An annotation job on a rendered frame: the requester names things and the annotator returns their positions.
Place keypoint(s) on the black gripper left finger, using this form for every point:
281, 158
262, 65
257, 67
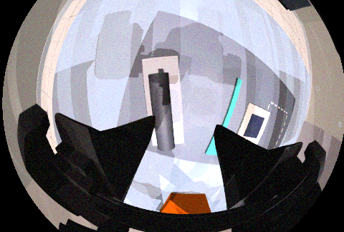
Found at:
116, 152

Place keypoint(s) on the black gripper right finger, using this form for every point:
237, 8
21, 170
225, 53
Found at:
244, 165

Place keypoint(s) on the white square tile with dark square center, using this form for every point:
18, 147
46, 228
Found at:
253, 123

